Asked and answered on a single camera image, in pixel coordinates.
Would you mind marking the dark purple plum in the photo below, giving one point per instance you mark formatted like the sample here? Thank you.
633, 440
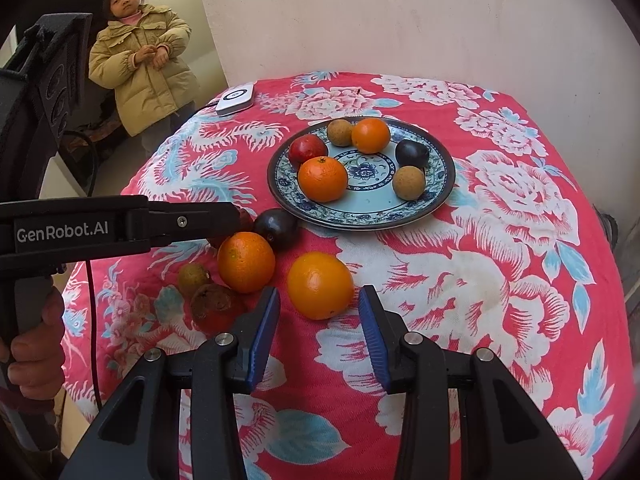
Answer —
411, 153
276, 228

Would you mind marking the person's left hand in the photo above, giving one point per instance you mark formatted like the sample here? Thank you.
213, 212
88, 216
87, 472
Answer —
40, 360

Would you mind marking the brown and red fruit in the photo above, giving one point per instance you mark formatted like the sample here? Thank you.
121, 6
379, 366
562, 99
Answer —
212, 305

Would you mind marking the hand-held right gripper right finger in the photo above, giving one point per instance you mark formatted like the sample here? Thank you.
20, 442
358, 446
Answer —
372, 340

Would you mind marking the blue patterned ceramic plate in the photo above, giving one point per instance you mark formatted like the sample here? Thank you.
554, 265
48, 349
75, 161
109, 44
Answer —
370, 200

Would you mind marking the red apple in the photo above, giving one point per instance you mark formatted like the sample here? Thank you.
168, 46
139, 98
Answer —
307, 150

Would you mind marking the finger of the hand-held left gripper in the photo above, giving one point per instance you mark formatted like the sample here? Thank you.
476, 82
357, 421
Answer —
190, 221

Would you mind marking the orange with green stem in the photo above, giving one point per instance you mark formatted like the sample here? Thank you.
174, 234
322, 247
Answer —
322, 179

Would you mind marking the red floral blanket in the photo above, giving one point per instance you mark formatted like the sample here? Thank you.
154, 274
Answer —
500, 270

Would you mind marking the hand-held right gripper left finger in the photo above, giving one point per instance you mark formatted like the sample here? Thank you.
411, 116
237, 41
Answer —
262, 340

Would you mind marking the red plum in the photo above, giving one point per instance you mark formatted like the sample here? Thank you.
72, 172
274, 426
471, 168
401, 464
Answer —
245, 221

